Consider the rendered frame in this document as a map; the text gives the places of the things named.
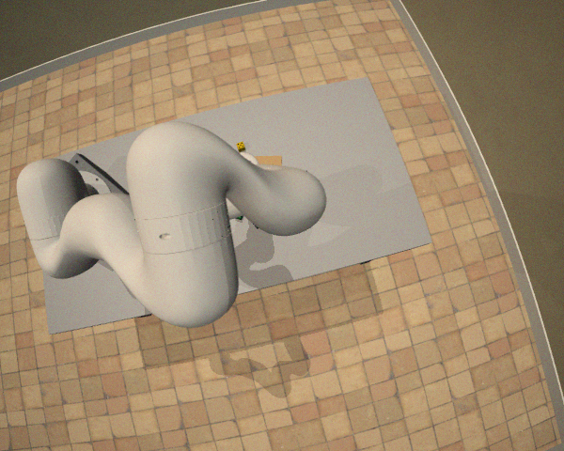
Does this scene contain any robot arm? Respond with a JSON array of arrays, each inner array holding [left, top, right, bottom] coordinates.
[[17, 121, 326, 328]]

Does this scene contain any orange mat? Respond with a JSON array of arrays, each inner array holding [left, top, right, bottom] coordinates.
[[254, 156, 282, 165]]

